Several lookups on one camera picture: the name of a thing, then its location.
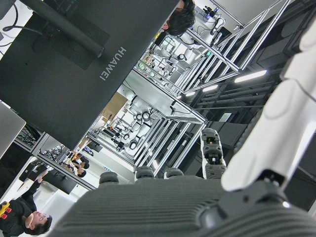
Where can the black background monitor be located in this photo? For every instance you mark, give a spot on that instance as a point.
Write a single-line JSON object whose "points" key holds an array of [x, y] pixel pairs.
{"points": [[61, 182]]}

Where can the seated person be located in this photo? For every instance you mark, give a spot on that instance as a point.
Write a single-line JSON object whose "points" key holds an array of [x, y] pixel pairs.
{"points": [[82, 170]]}

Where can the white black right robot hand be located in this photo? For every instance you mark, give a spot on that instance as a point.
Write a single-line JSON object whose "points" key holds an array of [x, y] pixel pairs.
{"points": [[160, 209]]}

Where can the aluminium frame cell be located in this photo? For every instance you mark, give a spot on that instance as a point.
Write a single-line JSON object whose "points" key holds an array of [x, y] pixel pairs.
{"points": [[177, 103], [234, 66]]}

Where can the black Huawei monitor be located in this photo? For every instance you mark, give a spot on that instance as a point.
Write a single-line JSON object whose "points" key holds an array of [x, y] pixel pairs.
{"points": [[74, 74]]}

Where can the yellow red controller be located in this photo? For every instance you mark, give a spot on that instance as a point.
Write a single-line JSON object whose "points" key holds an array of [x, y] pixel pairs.
{"points": [[5, 211]]}

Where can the silver monitor back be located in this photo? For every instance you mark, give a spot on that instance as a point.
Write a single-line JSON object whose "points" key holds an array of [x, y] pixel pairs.
{"points": [[10, 128]]}

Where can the short ceiling light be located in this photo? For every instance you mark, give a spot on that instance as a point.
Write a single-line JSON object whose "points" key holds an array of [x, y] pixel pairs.
{"points": [[210, 88]]}

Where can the person in black jacket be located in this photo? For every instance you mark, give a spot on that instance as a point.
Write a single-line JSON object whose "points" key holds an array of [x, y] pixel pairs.
{"points": [[17, 212]]}

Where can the person with black hair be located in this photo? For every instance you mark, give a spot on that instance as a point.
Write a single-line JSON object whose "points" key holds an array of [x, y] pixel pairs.
{"points": [[181, 17]]}

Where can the long ceiling light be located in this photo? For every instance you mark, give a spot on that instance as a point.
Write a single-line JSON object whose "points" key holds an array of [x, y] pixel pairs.
{"points": [[250, 76]]}

